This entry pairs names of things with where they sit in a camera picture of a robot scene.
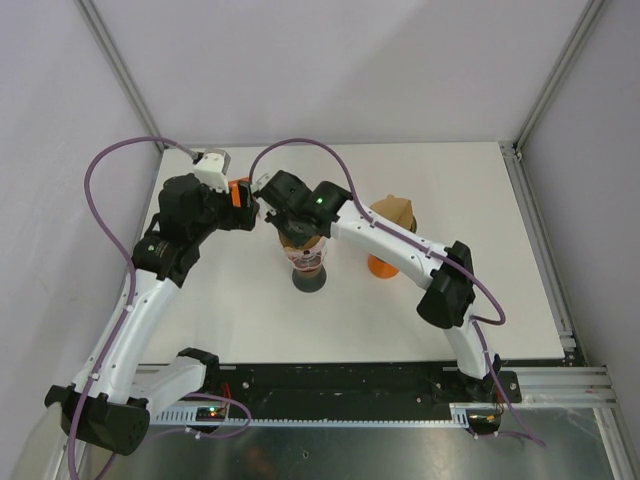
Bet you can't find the clear glass dripper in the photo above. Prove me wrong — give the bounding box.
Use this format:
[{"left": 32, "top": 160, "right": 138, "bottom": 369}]
[{"left": 283, "top": 237, "right": 326, "bottom": 272}]

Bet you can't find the brown paper coffee filter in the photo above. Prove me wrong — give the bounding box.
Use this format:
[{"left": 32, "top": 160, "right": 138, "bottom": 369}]
[{"left": 370, "top": 194, "right": 417, "bottom": 233}]

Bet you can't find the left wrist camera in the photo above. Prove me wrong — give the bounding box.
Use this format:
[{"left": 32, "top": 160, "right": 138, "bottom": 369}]
[{"left": 193, "top": 149, "right": 231, "bottom": 193}]

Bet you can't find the orange glass carafe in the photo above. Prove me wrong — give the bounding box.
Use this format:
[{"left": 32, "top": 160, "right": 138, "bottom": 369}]
[{"left": 367, "top": 255, "right": 399, "bottom": 279}]

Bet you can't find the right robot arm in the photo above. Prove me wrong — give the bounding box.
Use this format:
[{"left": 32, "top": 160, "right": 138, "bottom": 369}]
[{"left": 253, "top": 170, "right": 498, "bottom": 401}]

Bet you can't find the grey cable duct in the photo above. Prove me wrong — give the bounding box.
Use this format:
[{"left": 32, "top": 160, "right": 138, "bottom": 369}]
[{"left": 149, "top": 403, "right": 501, "bottom": 427}]

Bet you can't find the black red carafe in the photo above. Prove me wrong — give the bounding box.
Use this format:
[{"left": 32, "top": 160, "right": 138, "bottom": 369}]
[{"left": 291, "top": 265, "right": 327, "bottom": 293}]

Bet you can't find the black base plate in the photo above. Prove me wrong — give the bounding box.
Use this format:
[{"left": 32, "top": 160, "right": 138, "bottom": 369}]
[{"left": 198, "top": 362, "right": 522, "bottom": 422}]

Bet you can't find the orange coffee filter box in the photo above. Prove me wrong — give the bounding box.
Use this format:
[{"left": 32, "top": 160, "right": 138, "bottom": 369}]
[{"left": 229, "top": 177, "right": 252, "bottom": 208}]

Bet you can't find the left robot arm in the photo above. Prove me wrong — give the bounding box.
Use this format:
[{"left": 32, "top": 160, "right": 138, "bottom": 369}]
[{"left": 44, "top": 174, "right": 258, "bottom": 456}]

